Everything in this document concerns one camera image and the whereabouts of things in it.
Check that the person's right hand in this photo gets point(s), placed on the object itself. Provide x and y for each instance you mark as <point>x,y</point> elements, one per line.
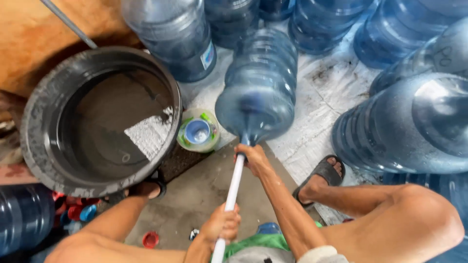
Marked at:
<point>256,160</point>

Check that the person's left hand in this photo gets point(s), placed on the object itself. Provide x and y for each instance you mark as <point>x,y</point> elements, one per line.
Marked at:
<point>218,226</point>

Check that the person's left fingers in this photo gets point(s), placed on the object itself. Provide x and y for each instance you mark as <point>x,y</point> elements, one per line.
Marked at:
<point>232,222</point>

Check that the person's right fingers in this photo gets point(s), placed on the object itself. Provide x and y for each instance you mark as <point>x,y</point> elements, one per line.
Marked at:
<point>241,150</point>

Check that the green shorts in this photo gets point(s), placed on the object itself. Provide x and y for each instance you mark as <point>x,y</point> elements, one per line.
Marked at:
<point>256,241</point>

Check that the blue bottle cap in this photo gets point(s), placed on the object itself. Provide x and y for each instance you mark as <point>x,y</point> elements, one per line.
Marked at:
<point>268,228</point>

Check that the small black and white scrap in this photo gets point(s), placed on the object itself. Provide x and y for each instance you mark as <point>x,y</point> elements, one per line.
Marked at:
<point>194,234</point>

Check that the white jar with blue lid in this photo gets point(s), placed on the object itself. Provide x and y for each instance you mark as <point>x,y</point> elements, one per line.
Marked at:
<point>197,131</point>

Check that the brown floor mat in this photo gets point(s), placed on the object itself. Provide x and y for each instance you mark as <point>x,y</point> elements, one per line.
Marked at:
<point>181,160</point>

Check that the ribbed blue water bottle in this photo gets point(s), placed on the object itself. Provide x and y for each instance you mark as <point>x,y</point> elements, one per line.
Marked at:
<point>259,91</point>

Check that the black left sandal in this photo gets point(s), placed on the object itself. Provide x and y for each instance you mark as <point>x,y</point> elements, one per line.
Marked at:
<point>161,187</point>

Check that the black sandal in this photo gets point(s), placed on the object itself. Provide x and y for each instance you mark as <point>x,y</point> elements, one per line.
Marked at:
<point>161,187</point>
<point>325,171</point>

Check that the red bottle cap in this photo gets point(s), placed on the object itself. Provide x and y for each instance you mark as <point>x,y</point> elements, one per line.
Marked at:
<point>150,240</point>

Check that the black right sandal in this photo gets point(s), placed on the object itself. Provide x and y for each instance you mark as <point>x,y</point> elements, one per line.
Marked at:
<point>325,171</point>

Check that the person's left leg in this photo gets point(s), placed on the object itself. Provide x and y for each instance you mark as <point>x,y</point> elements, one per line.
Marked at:
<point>109,233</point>

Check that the person's leg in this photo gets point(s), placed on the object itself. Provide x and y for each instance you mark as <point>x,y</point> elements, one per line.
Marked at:
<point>395,219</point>
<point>109,233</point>

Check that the pile of red and blue caps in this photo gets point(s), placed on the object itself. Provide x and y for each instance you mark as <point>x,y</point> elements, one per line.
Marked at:
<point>75,212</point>

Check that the person's right leg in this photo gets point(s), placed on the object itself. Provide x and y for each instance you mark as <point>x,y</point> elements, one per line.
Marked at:
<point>395,219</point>

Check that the cluster of blue water jugs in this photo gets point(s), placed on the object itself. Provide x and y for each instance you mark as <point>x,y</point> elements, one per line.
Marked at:
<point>402,124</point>

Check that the black round water basin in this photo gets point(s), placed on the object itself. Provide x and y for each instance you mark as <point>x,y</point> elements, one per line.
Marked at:
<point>40,146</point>

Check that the dark blue water jug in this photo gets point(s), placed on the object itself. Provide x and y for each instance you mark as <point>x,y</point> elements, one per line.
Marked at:
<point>22,215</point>

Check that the grey metal rod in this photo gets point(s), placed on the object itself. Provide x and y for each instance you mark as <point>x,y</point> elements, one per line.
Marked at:
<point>69,23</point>

